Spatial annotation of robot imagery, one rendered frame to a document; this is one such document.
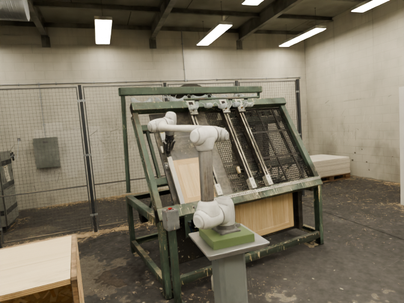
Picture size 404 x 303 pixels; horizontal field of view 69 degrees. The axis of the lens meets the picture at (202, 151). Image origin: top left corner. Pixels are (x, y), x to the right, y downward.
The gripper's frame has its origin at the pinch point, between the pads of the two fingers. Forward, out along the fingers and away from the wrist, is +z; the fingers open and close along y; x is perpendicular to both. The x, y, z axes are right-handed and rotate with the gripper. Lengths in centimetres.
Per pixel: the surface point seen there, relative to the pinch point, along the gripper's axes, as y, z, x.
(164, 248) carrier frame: 11, 82, 39
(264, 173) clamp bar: -121, 39, 2
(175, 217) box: 4, 41, 44
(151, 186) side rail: 14.8, 35.4, 0.1
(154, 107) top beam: -6, -19, -71
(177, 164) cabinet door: -19.6, 26.3, -20.0
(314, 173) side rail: -199, 47, 7
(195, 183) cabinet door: -34, 40, -1
